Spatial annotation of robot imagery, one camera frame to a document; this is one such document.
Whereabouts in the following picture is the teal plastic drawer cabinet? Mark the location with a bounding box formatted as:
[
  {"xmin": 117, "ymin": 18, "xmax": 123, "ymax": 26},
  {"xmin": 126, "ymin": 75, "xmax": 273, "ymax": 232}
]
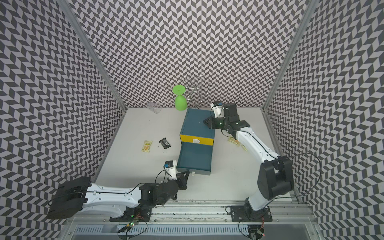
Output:
[{"xmin": 179, "ymin": 108, "xmax": 216, "ymax": 148}]

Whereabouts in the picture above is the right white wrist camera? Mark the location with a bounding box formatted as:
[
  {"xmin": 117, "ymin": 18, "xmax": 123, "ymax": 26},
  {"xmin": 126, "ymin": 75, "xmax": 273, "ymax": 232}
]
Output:
[{"xmin": 210, "ymin": 101, "xmax": 224, "ymax": 119}]

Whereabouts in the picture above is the clear glass cup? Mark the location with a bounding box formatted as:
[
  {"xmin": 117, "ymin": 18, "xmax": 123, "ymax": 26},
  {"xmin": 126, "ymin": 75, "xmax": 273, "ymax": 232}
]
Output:
[{"xmin": 147, "ymin": 102, "xmax": 162, "ymax": 114}]

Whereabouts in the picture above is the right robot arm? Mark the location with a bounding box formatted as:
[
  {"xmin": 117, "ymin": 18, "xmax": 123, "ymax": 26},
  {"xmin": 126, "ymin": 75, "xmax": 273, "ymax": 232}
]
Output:
[{"xmin": 204, "ymin": 101, "xmax": 295, "ymax": 220}]

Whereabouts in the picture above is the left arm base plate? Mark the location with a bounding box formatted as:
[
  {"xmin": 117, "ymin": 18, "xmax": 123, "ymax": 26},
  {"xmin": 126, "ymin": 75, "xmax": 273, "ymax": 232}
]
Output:
[{"xmin": 109, "ymin": 207, "xmax": 153, "ymax": 222}]

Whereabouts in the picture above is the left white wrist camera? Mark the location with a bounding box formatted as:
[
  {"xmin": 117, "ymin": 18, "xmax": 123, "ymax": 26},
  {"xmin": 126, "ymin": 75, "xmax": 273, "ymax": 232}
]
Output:
[{"xmin": 164, "ymin": 161, "xmax": 177, "ymax": 180}]

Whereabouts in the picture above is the green plastic goblet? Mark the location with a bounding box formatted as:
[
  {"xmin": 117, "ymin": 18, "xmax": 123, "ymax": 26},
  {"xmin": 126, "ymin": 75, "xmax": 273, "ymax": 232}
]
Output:
[{"xmin": 172, "ymin": 85, "xmax": 188, "ymax": 111}]

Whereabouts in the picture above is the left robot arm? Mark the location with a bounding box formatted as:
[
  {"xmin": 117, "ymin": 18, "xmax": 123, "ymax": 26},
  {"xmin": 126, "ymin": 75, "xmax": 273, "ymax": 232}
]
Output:
[{"xmin": 47, "ymin": 169, "xmax": 190, "ymax": 220}]

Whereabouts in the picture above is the yellow top drawer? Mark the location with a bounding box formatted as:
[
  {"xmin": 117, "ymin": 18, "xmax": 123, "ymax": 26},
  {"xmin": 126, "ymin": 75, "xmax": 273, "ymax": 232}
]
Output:
[{"xmin": 180, "ymin": 135, "xmax": 214, "ymax": 146}]

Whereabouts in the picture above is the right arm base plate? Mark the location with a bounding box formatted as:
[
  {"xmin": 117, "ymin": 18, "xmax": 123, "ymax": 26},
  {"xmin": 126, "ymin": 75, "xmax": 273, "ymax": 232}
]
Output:
[{"xmin": 229, "ymin": 205, "xmax": 273, "ymax": 223}]

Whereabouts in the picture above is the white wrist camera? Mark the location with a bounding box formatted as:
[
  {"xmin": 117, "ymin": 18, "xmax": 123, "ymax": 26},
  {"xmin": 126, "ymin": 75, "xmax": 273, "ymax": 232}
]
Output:
[
  {"xmin": 164, "ymin": 161, "xmax": 177, "ymax": 180},
  {"xmin": 210, "ymin": 101, "xmax": 224, "ymax": 119}
]

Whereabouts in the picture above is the aluminium front rail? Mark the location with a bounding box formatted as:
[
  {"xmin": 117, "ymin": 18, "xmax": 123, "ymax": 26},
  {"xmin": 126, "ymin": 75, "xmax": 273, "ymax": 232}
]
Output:
[{"xmin": 59, "ymin": 201, "xmax": 324, "ymax": 240}]

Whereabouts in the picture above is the silver wire stand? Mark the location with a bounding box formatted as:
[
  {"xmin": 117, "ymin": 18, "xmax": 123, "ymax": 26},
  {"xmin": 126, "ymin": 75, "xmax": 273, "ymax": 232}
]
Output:
[{"xmin": 181, "ymin": 75, "xmax": 215, "ymax": 109}]

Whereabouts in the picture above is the black cookie packet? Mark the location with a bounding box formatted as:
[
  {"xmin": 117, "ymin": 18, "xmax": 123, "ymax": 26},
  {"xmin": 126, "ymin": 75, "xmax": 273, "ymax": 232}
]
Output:
[{"xmin": 159, "ymin": 138, "xmax": 171, "ymax": 149}]

